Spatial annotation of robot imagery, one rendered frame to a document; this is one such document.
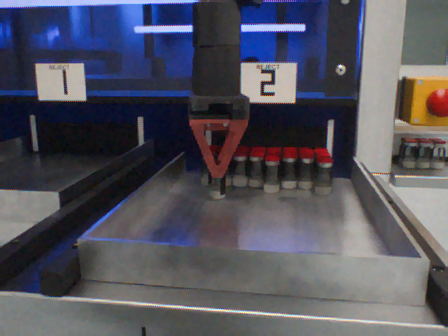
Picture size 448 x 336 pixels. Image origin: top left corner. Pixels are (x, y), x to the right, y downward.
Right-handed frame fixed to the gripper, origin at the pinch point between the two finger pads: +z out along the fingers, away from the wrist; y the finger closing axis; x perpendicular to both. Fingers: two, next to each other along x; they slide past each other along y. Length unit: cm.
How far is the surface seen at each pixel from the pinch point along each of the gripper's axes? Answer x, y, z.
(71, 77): 22.2, 21.2, -10.4
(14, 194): 22.6, -5.5, 1.0
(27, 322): 35, 24, 37
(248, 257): -0.4, -22.7, 0.9
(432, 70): -288, 420, -4
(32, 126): 32.8, 31.6, -0.9
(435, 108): -31.3, 4.9, -6.7
